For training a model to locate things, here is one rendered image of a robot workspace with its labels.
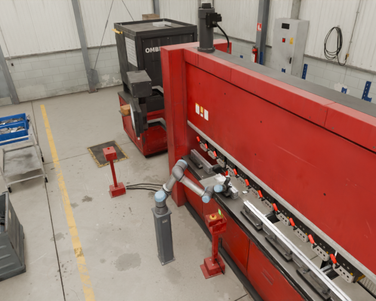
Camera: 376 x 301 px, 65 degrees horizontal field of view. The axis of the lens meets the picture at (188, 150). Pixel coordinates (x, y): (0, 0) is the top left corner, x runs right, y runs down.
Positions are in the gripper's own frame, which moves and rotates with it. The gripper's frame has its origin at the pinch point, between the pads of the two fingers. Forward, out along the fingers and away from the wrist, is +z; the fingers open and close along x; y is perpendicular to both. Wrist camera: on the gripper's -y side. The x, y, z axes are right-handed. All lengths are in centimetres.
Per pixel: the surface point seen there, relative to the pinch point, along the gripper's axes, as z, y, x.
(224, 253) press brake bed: 37, 89, 2
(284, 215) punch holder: -51, 0, 71
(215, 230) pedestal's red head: -25, 46, 6
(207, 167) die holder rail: 20.5, -7.6, -42.6
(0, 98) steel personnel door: 131, 11, -769
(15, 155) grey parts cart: -5, 79, -405
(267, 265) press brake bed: -32, 53, 66
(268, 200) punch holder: -43, -6, 54
